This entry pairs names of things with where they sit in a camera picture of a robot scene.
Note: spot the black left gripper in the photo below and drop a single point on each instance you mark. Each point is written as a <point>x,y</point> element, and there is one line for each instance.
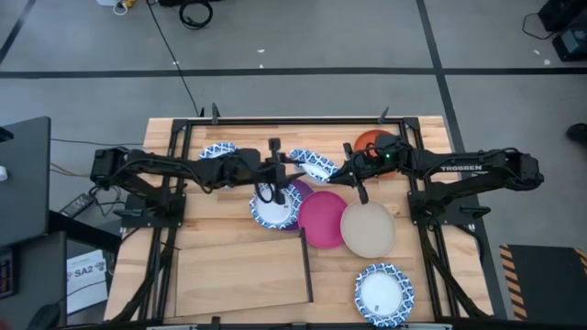
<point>250,166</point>

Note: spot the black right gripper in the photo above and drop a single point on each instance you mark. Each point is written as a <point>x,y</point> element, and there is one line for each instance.
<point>369,162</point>

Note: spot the purple plastic plate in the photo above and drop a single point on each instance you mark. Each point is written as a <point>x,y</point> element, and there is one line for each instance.
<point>305,189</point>

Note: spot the orange plastic plate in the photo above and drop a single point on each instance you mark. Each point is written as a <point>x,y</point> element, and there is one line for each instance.
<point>367,137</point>

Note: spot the magenta plastic plate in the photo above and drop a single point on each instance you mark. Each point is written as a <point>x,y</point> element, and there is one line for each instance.
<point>321,220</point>

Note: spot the beige plastic plate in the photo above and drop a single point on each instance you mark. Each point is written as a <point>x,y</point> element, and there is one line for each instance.
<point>367,229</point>

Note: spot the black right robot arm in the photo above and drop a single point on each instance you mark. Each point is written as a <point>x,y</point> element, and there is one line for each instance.
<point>458,167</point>

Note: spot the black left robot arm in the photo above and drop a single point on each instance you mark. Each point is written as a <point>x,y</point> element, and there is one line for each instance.
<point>151,161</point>

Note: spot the black power brick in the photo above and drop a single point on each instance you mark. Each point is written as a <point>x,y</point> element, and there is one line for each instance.
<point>78,205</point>

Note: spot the black mat with hazard stripes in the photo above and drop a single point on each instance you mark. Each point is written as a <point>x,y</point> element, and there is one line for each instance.
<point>546,284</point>

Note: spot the person's black shoe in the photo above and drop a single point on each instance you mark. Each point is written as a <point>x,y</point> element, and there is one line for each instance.
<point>578,133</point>

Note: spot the white SA2 paper sheet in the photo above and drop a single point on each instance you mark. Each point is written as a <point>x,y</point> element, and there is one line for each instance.
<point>87,293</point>

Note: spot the black device with screen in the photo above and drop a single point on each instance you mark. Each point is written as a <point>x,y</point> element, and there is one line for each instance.
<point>573,46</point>

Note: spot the dark grey desk top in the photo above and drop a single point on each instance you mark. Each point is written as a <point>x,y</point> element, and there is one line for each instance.
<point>25,183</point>

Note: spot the black equipment case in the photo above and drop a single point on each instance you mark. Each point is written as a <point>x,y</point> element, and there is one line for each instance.
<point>564,14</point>

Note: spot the dark grey cabinet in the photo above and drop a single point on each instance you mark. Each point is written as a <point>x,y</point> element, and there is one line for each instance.
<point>36,284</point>

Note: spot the black computer mouse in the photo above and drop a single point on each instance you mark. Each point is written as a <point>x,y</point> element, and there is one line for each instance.
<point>43,317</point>

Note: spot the white cup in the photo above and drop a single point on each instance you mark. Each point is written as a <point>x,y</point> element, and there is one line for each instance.
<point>2,173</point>

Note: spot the black panel with coloured buttons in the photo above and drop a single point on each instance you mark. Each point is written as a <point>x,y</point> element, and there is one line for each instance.
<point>7,275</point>

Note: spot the black metal rig frame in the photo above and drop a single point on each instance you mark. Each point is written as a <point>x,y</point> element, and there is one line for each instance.
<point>298,121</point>

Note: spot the wooden shelf with black frame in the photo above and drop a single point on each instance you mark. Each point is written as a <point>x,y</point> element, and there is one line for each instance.
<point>238,279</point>

